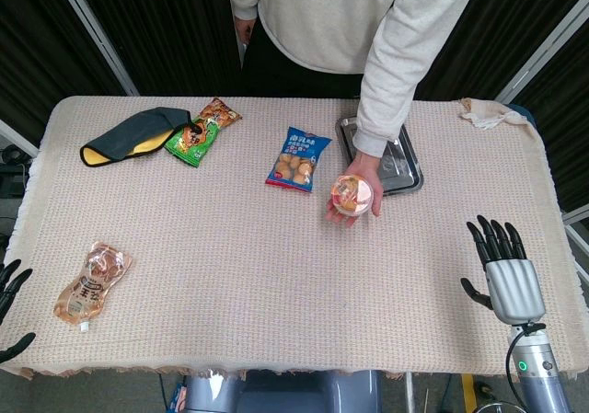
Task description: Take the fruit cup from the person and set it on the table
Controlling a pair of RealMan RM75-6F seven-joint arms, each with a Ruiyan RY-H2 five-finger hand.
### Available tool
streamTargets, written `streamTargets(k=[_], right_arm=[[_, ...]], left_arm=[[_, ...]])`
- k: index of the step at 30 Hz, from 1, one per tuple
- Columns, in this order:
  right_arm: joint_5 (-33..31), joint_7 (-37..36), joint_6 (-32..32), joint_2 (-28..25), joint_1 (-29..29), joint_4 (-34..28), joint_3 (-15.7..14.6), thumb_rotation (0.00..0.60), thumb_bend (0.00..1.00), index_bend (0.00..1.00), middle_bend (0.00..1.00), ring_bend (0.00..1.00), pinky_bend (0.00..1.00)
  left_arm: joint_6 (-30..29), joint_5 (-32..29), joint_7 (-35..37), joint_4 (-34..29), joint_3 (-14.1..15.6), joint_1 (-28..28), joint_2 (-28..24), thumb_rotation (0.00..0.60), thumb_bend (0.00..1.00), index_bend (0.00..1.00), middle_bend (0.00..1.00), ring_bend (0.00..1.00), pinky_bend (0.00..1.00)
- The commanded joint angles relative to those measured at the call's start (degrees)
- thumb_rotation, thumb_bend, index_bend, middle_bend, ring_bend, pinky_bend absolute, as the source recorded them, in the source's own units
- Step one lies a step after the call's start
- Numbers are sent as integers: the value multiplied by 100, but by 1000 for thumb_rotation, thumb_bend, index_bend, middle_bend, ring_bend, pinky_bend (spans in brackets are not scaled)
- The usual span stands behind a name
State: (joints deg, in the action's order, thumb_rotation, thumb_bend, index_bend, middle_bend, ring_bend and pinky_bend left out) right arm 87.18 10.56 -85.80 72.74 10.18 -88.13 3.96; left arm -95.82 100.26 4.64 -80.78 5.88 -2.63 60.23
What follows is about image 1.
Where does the person's hanging hand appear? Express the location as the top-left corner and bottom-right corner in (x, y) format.
(233, 15), (255, 46)

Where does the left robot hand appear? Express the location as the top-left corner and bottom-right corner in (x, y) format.
(0, 258), (37, 364)

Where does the person's hand holding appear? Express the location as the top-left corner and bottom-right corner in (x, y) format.
(324, 151), (385, 229)

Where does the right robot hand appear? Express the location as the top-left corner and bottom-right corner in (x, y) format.
(460, 214), (548, 326)

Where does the clear plastic cup snack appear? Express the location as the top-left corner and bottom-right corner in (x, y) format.
(331, 174), (373, 215)

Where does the robot base body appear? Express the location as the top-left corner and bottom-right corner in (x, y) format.
(181, 369), (383, 413)

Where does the person's sleeved forearm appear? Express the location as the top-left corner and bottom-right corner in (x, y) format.
(354, 0), (485, 159)

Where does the metal tray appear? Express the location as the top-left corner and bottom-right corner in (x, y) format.
(335, 114), (424, 198)

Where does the blue snack bag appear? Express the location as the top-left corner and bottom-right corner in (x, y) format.
(264, 126), (333, 194)

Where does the person's torso in sweatshirt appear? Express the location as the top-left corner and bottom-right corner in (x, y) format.
(225, 0), (443, 75)

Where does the orange spout pouch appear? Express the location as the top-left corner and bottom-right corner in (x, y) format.
(52, 241), (133, 333)

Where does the beige woven tablecloth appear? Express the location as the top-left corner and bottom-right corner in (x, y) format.
(2, 95), (582, 382)

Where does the green orange snack bag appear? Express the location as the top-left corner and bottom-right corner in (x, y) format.
(164, 97), (244, 169)

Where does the grey yellow cloth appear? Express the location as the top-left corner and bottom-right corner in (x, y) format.
(79, 106), (194, 168)

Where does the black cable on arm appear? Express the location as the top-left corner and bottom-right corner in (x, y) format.
(504, 323), (547, 409)

